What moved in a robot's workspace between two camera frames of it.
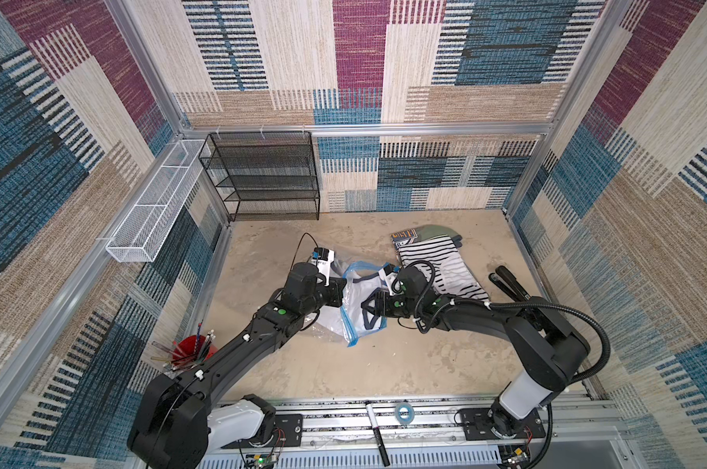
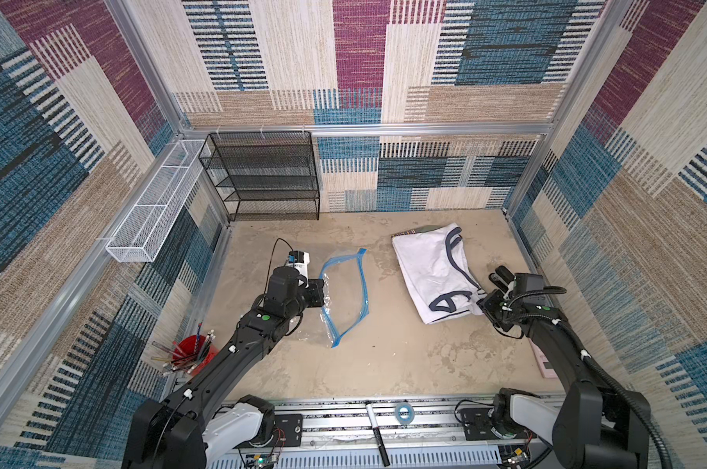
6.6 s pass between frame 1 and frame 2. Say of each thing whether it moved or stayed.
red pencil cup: stayed
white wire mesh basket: stayed
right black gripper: moved
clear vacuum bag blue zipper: moved
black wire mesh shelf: stayed
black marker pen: stayed
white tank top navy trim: moved
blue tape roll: stayed
